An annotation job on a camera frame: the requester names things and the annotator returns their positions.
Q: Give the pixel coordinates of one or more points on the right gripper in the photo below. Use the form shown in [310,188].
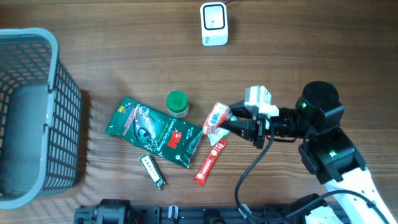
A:
[243,126]

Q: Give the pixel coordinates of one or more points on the red tissue pack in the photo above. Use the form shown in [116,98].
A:
[219,114]

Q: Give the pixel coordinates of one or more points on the teal wet wipes pack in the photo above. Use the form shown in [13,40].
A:
[217,134]

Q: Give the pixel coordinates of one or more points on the green lid jar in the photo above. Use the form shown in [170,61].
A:
[177,104]

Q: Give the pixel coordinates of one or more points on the red snack stick pack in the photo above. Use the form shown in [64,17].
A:
[209,162]

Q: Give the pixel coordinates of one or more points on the green 3M gloves package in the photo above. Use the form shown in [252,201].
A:
[168,137]

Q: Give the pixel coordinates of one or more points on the green white candy bar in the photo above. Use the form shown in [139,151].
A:
[151,168]

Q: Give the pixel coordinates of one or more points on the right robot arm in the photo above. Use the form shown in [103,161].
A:
[326,152]

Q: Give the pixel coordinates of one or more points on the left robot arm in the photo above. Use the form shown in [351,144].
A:
[112,211]

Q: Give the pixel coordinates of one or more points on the white barcode scanner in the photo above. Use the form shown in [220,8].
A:
[214,24]

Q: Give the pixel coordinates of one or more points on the grey plastic mesh basket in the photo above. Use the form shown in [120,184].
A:
[40,118]

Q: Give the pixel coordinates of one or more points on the black mounting rail base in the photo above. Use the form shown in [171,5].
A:
[172,214]

